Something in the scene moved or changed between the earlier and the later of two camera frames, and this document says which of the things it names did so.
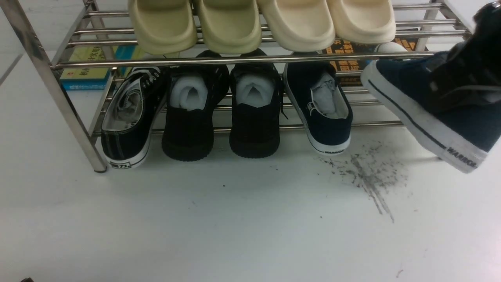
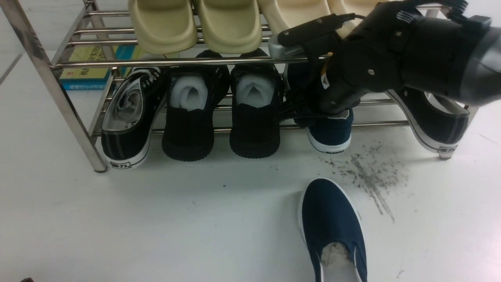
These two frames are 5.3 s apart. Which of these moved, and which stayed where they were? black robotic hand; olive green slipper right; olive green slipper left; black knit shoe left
Moved: black robotic hand
Stayed: olive green slipper left; black knit shoe left; olive green slipper right
